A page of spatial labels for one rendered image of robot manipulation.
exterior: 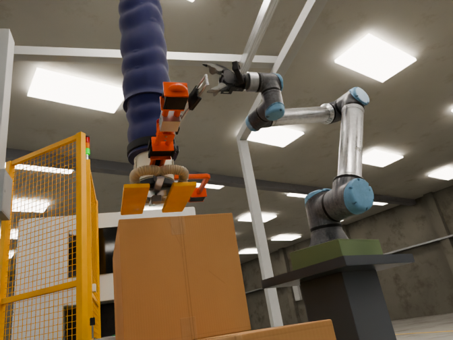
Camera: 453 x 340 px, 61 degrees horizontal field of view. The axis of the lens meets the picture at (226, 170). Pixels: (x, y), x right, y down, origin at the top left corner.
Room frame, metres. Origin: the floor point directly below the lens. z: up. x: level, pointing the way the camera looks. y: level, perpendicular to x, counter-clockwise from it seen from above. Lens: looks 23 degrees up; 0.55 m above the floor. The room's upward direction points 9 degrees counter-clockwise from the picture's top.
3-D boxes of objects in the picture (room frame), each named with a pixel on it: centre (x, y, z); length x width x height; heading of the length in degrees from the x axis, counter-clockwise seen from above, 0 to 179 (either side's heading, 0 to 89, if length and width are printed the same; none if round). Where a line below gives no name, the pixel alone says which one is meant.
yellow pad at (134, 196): (1.54, 0.41, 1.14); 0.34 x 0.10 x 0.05; 20
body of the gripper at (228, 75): (1.46, -0.09, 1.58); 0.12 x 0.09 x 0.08; 110
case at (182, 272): (1.56, 0.30, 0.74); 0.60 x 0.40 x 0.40; 21
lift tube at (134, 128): (1.57, 0.32, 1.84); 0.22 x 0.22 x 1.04
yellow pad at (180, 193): (1.60, 0.23, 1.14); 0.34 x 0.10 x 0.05; 20
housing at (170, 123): (1.13, 0.16, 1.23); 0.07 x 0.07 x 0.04; 20
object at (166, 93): (1.00, 0.12, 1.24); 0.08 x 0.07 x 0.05; 20
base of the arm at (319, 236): (1.86, -0.43, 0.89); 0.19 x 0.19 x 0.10
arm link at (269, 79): (1.51, -0.26, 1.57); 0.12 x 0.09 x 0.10; 110
